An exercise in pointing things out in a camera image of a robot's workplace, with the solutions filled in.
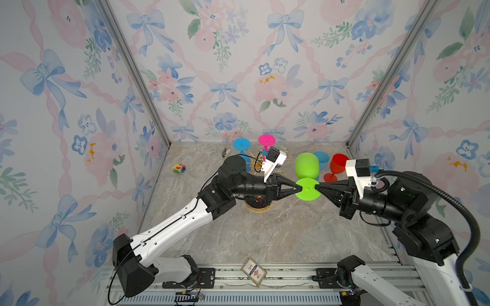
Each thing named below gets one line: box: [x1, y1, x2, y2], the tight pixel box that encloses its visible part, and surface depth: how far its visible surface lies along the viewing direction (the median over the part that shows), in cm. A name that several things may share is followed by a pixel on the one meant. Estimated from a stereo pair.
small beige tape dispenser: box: [222, 147, 231, 159], surface depth 116 cm
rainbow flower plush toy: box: [172, 163, 186, 173], surface depth 108 cm
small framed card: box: [241, 257, 268, 286], surface depth 76 cm
